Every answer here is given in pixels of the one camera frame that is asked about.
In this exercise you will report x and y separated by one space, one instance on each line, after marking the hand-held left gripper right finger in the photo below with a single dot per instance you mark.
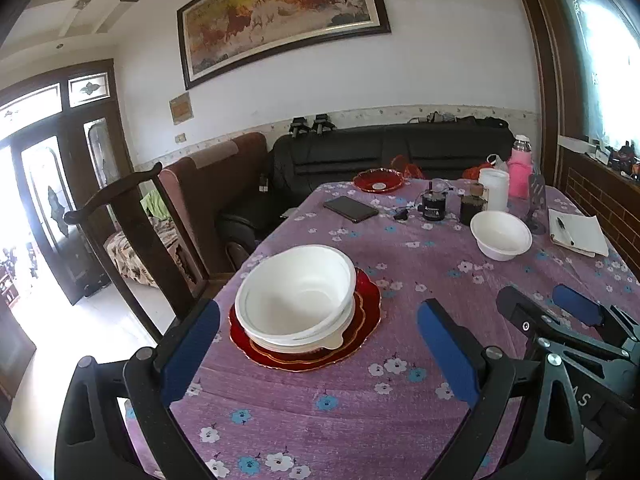
450 355

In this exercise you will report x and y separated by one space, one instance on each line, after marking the red plastic bag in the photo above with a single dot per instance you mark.
405 165

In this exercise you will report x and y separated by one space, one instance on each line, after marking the open paper notebook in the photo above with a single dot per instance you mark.
585 232

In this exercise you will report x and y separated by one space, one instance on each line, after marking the black leather sofa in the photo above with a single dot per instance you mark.
350 152

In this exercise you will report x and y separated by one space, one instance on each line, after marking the medium white bowl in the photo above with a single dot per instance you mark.
295 295

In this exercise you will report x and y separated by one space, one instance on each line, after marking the pink thermos bottle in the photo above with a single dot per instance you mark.
520 172

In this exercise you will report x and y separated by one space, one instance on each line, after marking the black plug adapter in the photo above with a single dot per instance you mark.
401 214

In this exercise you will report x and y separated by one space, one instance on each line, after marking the wooden glass door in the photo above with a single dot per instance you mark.
75 170

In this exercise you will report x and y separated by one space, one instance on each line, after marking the pile of assorted small items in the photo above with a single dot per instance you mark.
622 157

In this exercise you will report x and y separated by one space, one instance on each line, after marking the small white bowl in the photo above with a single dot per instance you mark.
500 232

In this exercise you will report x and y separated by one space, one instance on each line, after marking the wooden window frame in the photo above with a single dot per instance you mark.
545 60

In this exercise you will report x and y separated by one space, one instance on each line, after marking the green cloth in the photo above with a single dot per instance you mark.
152 205

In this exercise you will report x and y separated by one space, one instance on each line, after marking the large white bowl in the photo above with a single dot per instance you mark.
346 312

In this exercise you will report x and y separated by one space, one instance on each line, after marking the dark wooden chair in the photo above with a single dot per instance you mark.
125 220

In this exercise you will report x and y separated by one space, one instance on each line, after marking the printed blanket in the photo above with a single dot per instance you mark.
130 260

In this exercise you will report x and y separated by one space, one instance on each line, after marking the white plastic jar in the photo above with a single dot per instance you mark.
494 187

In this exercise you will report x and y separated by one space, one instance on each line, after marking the red plate with gold rim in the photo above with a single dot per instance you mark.
367 300

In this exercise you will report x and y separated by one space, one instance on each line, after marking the framed horse painting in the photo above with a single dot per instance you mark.
280 15

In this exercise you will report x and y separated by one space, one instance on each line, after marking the purple floral tablecloth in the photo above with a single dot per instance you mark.
400 270

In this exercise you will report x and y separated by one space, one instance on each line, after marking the black smartphone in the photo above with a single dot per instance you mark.
350 208

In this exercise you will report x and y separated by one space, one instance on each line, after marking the red plate with white label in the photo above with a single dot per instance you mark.
367 180

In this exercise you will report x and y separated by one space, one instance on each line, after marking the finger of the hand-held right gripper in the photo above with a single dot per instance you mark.
522 315
580 305

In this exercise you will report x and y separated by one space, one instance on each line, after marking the orange plastic bag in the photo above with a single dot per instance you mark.
475 172

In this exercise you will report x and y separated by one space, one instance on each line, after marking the dark jar with wooden lid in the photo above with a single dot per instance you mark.
471 212

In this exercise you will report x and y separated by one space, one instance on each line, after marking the pink patterned phone stand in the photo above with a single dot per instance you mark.
536 195

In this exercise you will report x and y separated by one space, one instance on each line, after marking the small black stand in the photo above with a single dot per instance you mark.
300 126
322 123

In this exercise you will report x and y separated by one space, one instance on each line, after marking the brown brick-pattern cabinet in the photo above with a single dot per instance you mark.
595 195

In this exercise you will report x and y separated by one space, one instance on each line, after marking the small wall plaque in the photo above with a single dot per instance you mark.
181 108

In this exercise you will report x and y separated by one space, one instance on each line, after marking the black pen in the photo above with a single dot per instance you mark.
564 227

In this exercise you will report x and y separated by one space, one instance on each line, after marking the brown armchair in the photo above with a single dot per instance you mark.
215 180

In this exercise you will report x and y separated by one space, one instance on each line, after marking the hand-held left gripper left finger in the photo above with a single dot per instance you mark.
190 355

